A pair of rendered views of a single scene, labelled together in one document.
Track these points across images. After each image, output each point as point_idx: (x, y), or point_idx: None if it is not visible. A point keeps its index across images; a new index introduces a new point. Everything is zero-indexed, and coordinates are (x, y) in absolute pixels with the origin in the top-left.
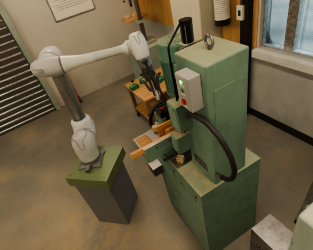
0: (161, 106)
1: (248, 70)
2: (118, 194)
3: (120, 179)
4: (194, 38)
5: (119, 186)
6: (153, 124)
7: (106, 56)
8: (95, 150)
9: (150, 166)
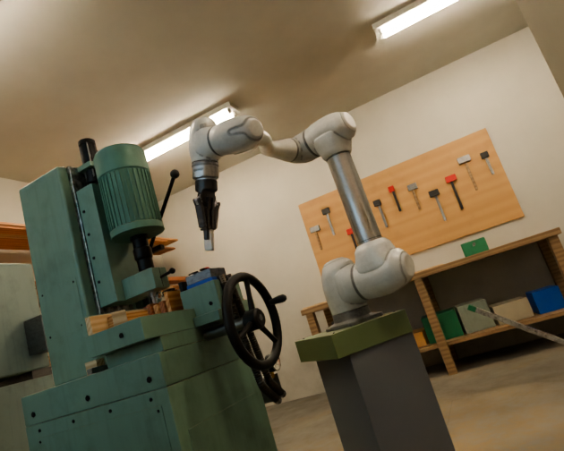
0: (207, 267)
1: (23, 216)
2: (338, 412)
3: (347, 401)
4: (82, 164)
5: (342, 404)
6: (271, 319)
7: (260, 148)
8: (327, 300)
9: None
